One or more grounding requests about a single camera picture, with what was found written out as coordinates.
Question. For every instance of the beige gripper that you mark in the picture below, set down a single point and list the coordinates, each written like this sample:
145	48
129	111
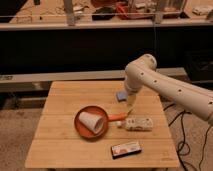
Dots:
131	100

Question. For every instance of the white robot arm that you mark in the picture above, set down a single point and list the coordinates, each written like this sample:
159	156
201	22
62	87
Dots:
142	72

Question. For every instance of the blue sponge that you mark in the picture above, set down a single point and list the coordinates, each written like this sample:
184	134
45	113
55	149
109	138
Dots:
121	96

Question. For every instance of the orange carrot toy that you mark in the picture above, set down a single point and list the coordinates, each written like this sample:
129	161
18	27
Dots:
118	117

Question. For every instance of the clear plastic bottle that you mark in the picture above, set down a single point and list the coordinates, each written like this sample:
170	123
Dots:
136	124

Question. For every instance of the white paper cup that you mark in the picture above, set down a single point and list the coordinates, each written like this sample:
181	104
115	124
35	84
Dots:
93	122

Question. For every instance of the orange plate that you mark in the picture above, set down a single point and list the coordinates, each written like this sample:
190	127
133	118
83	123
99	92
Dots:
86	133

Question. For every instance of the small printed box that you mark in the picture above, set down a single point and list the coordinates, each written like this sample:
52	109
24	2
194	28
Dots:
125	149

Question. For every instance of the orange object on bench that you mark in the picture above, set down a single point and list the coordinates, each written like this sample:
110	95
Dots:
125	11

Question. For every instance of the wooden table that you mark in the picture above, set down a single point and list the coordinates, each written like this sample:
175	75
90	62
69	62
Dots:
56	143

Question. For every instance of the black object on bench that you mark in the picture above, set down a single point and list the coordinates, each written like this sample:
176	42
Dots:
104	13

